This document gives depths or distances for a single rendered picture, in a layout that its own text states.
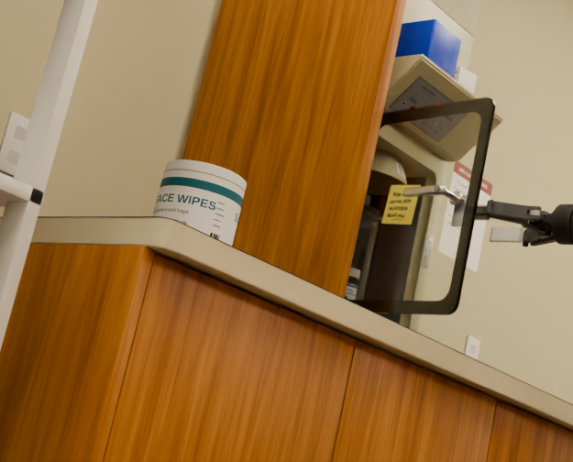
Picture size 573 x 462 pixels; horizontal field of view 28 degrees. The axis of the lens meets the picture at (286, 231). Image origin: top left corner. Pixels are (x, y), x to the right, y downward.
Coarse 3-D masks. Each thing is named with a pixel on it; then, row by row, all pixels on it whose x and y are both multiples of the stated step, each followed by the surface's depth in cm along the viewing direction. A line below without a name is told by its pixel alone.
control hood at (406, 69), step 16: (400, 64) 225; (416, 64) 222; (432, 64) 224; (400, 80) 224; (432, 80) 227; (448, 80) 229; (448, 96) 232; (464, 96) 234; (384, 112) 229; (496, 112) 243
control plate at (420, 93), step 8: (416, 80) 225; (408, 88) 226; (416, 88) 227; (424, 88) 228; (432, 88) 228; (400, 96) 226; (408, 96) 227; (416, 96) 228; (424, 96) 229; (432, 96) 230; (440, 96) 231; (392, 104) 227; (400, 104) 228; (408, 104) 229; (416, 104) 230; (424, 104) 231; (432, 104) 232
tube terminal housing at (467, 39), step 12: (408, 0) 238; (420, 0) 241; (408, 12) 238; (420, 12) 241; (432, 12) 244; (444, 12) 248; (444, 24) 248; (456, 24) 251; (468, 36) 255; (468, 48) 255; (468, 60) 255; (408, 324) 243
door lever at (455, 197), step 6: (426, 186) 201; (432, 186) 200; (438, 186) 198; (444, 186) 199; (408, 192) 204; (414, 192) 203; (420, 192) 202; (426, 192) 200; (432, 192) 200; (438, 192) 198; (444, 192) 199; (450, 192) 200; (456, 192) 202; (450, 198) 201; (456, 198) 201
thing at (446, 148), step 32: (384, 128) 221; (416, 128) 215; (448, 128) 209; (480, 128) 203; (384, 160) 218; (416, 160) 212; (448, 160) 206; (480, 160) 200; (384, 192) 216; (384, 224) 213; (416, 224) 207; (448, 224) 201; (384, 256) 210; (416, 256) 204; (448, 256) 199; (352, 288) 214; (384, 288) 208; (416, 288) 202; (448, 288) 196
